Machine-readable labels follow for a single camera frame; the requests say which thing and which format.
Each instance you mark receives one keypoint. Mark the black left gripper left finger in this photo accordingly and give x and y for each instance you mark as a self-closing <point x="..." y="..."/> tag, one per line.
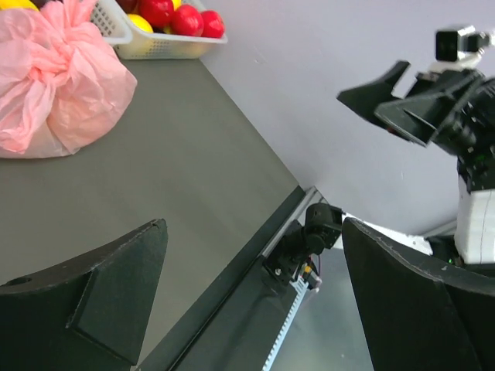
<point x="88" y="313"/>

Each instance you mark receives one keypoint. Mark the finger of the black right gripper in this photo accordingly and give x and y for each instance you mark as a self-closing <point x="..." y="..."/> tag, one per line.
<point x="364" y="99"/>
<point x="411" y="116"/>

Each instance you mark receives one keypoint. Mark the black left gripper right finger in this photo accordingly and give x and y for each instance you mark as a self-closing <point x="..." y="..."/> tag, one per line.
<point x="418" y="312"/>

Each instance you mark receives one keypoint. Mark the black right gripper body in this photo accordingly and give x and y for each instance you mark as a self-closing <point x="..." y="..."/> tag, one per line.
<point x="464" y="113"/>

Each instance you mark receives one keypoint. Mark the pink plastic bag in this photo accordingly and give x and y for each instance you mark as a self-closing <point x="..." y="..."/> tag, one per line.
<point x="62" y="85"/>

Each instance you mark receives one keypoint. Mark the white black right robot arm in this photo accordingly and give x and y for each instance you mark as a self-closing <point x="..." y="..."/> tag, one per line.
<point x="474" y="235"/>

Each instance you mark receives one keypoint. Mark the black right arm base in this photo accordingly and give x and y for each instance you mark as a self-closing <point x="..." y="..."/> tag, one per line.
<point x="321" y="230"/>

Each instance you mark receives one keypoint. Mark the white right fruit basket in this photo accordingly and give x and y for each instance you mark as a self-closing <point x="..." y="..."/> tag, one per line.
<point x="163" y="44"/>

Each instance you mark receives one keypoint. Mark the white fruit basket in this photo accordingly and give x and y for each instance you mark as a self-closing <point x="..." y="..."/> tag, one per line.
<point x="110" y="20"/>
<point x="163" y="44"/>

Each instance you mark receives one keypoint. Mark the white left fruit basket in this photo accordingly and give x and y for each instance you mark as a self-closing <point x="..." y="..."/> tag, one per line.
<point x="110" y="20"/>

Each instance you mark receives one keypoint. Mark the red apple right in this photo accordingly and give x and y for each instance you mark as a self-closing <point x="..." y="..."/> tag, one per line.
<point x="213" y="25"/>

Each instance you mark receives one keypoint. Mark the red apple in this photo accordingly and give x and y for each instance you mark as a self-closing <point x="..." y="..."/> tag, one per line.
<point x="158" y="13"/>
<point x="187" y="21"/>
<point x="213" y="25"/>

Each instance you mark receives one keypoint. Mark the red apple middle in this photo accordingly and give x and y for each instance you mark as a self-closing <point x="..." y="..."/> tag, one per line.
<point x="187" y="21"/>

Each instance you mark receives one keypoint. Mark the red apple left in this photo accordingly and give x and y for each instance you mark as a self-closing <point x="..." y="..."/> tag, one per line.
<point x="158" y="13"/>

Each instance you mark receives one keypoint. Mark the yellow lemon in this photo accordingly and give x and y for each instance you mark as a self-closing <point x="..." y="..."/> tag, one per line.
<point x="141" y="23"/>

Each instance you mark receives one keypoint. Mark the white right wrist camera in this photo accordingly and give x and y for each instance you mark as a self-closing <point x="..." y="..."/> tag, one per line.
<point x="460" y="47"/>

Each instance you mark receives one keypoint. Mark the white slotted cable duct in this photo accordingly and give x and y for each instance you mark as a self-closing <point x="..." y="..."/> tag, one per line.
<point x="301" y="287"/>

